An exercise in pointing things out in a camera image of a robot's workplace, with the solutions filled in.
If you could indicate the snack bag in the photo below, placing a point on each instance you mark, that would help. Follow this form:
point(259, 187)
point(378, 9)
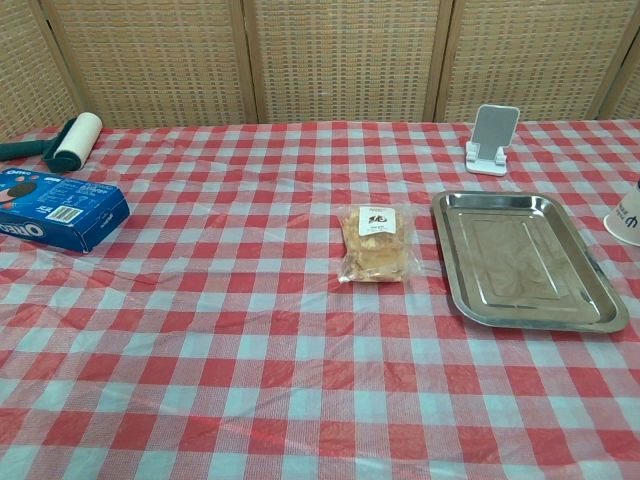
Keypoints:
point(373, 246)

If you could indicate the silver metal tray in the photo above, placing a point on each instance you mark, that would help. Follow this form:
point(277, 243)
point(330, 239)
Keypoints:
point(520, 255)

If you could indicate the red white checkered tablecloth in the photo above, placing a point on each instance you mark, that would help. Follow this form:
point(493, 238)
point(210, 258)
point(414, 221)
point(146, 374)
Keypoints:
point(250, 350)

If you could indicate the woven folding screen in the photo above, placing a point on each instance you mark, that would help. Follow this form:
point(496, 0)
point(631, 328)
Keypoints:
point(320, 60)

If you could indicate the white phone stand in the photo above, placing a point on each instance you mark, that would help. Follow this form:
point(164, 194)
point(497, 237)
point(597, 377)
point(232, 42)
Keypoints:
point(491, 137)

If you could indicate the blue Oreo cookie box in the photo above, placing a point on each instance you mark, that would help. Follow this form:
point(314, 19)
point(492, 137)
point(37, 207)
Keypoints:
point(55, 210)

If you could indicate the green lint roller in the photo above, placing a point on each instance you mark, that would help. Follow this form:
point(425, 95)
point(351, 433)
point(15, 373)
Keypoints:
point(70, 142)

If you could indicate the white paper cup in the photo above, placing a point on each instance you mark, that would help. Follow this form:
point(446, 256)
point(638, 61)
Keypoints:
point(626, 217)

